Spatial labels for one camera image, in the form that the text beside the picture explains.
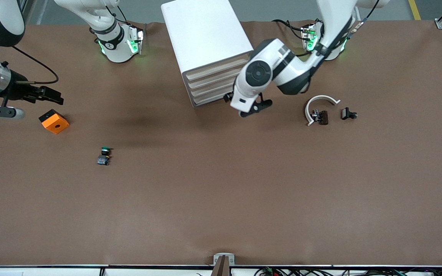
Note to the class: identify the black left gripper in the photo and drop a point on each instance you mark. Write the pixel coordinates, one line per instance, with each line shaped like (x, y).
(226, 97)

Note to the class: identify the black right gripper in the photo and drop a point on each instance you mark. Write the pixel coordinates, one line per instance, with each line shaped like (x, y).
(18, 91)

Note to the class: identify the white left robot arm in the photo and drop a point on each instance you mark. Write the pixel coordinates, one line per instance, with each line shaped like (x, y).
(271, 51)

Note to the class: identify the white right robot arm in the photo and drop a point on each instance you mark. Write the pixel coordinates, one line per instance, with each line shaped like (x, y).
(117, 46)

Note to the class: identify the orange and black button box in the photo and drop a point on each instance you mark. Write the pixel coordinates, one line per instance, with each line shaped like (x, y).
(56, 124)

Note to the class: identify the white drawer cabinet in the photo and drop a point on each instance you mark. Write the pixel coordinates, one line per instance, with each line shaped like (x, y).
(202, 34)

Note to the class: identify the green push button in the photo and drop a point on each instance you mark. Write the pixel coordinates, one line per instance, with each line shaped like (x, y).
(104, 157)

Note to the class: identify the white curved plastic part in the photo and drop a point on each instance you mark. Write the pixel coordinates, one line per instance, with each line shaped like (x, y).
(320, 97)

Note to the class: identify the small brown electrical component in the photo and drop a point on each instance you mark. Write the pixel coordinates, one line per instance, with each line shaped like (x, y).
(324, 117)

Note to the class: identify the brown table mat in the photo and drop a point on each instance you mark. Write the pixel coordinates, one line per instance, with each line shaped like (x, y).
(221, 191)

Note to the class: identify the small black electrical component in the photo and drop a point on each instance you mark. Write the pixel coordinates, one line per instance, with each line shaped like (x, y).
(346, 113)

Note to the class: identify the grey metal bracket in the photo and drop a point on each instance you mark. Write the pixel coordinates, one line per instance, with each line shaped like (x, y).
(224, 260)

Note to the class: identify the white table edge rail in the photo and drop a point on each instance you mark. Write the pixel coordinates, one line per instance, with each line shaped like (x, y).
(52, 271)

